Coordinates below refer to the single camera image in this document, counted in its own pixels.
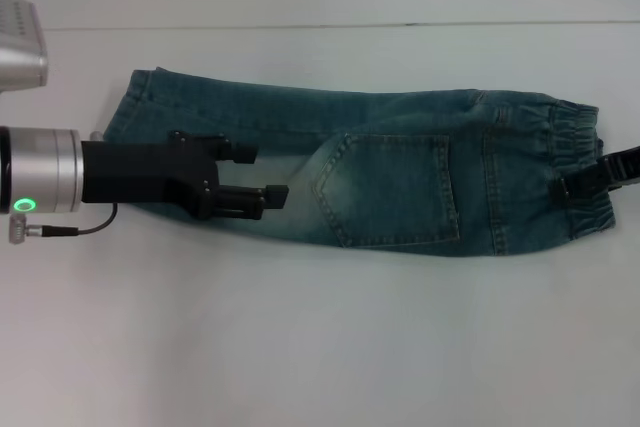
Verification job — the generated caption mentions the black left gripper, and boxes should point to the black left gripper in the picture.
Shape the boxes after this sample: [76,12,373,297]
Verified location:
[81,129,292,222]

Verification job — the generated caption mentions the blue denim shorts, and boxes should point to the blue denim shorts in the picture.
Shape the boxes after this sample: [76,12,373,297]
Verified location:
[102,66,621,258]

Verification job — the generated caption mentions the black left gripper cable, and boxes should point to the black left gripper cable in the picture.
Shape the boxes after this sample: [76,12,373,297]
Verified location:
[7,203,120,247]

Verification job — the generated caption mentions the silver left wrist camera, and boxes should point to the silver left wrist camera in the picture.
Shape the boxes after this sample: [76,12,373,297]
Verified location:
[0,0,50,94]

